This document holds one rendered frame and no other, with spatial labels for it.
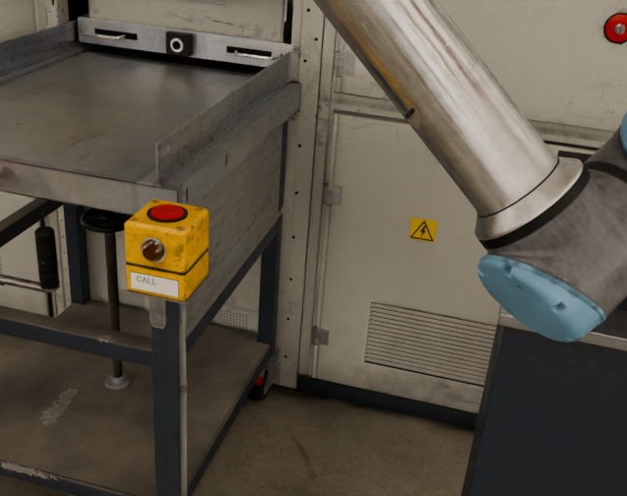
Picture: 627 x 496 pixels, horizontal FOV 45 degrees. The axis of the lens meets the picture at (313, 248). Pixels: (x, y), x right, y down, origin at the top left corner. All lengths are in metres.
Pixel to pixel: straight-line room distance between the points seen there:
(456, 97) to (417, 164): 0.89
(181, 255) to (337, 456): 1.11
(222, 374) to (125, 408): 0.25
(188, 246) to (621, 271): 0.50
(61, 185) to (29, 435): 0.69
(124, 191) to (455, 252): 0.88
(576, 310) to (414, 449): 1.16
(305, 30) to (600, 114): 0.65
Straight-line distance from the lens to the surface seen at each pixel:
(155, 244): 0.93
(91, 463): 1.69
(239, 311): 2.06
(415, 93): 0.88
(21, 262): 2.30
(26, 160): 1.30
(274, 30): 1.82
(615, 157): 0.99
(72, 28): 2.01
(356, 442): 2.00
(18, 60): 1.83
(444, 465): 1.98
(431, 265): 1.84
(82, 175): 1.24
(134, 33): 1.94
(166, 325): 1.02
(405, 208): 1.79
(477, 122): 0.88
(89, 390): 1.87
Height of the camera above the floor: 1.30
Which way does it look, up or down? 27 degrees down
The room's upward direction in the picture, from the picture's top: 5 degrees clockwise
